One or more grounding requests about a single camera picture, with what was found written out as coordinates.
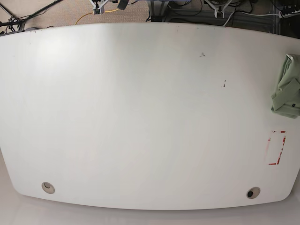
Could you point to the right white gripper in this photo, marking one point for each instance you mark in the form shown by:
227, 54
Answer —
98, 6

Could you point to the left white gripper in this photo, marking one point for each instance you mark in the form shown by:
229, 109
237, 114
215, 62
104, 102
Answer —
218, 6

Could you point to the green T-shirt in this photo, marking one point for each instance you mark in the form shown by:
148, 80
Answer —
286, 99

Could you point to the white power strip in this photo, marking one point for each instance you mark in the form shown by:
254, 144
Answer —
289, 11

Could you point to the black tripod stand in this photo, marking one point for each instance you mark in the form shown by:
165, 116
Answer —
16, 24

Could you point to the red tape rectangle marking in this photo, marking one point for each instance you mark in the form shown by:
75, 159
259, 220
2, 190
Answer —
275, 147

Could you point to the aluminium frame with cables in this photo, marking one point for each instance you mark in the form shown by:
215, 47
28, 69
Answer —
198, 12

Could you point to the left table cable grommet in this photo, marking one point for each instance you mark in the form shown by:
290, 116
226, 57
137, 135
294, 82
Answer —
48, 188

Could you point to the table cable grommet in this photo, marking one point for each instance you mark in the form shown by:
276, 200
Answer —
48, 188
253, 192

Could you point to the right table cable grommet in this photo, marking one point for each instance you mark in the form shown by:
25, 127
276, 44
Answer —
253, 192

